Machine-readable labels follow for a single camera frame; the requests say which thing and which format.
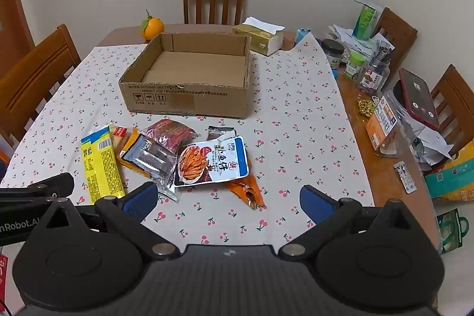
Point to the green white bag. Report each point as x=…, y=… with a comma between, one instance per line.
x=450, y=231

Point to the crumpled white papers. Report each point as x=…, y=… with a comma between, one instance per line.
x=433, y=144

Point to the yellow teal bag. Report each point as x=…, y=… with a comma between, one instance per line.
x=451, y=179

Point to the long yellow snack packet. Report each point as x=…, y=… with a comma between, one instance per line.
x=100, y=164

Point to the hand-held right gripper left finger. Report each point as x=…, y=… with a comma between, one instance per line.
x=139, y=199

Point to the orange label clear container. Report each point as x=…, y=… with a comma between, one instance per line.
x=381, y=125

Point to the cherry print tablecloth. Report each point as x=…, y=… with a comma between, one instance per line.
x=296, y=116

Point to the blue white fish snack packet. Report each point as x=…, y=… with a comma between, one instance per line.
x=214, y=160

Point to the clear jar with red label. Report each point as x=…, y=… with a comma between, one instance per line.
x=374, y=77

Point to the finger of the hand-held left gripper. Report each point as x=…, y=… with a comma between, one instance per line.
x=40, y=186

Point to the small brown snack packet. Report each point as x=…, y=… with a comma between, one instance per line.
x=218, y=134

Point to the green white carton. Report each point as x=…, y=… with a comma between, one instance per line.
x=366, y=20

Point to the pale yellow red-label packet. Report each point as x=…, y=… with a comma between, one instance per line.
x=119, y=138

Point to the gold ornament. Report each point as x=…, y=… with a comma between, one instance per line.
x=366, y=106

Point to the small blue plastic object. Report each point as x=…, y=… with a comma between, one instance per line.
x=302, y=35

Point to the phone in red case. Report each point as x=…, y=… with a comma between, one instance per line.
x=416, y=97

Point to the pile of papers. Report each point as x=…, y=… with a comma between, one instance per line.
x=342, y=34

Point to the cardboard box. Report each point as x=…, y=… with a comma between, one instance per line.
x=185, y=99

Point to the flat orange snack packet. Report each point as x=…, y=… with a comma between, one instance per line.
x=130, y=141

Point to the dark lid jar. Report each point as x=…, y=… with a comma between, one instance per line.
x=332, y=51

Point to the gold tissue box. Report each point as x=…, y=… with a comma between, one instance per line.
x=259, y=38

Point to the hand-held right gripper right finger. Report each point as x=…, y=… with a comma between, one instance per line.
x=314, y=199

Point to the orange snack packet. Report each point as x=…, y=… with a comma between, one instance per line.
x=130, y=141
x=246, y=192

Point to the small printed card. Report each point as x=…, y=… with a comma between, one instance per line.
x=405, y=177

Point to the green lid jar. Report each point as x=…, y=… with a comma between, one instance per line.
x=354, y=66

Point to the orange fruit with leaf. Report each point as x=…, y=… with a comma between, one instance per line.
x=152, y=28

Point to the red printed box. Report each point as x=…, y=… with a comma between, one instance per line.
x=3, y=275

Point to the red clear snack packet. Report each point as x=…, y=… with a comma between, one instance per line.
x=170, y=134

